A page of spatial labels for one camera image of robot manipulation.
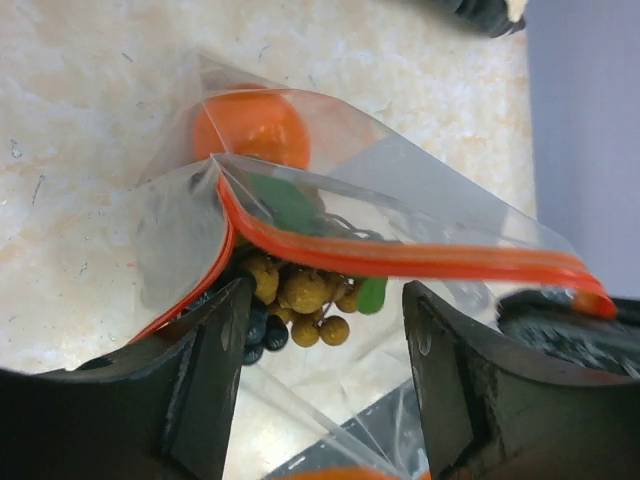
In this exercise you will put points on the dark grape bunch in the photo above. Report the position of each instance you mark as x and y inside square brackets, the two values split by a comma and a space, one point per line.
[242, 328]

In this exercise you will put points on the orange peach fruit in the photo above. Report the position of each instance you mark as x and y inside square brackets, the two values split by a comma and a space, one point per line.
[346, 473]

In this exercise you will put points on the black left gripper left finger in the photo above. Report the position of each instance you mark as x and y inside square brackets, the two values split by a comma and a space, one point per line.
[160, 408]

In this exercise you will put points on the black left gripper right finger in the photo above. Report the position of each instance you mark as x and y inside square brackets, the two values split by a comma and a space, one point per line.
[493, 408]

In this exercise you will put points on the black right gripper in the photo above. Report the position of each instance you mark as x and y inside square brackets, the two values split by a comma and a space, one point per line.
[547, 324]

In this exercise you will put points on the clear zip bag orange zipper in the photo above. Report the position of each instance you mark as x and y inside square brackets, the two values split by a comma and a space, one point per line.
[352, 405]

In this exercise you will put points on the black pillow cream flowers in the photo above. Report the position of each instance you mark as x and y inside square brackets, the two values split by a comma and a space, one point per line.
[488, 18]

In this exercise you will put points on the orange persimmon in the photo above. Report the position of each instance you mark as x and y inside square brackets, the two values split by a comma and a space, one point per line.
[252, 122]

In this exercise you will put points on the brown longan bunch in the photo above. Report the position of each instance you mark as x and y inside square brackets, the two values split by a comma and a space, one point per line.
[301, 293]

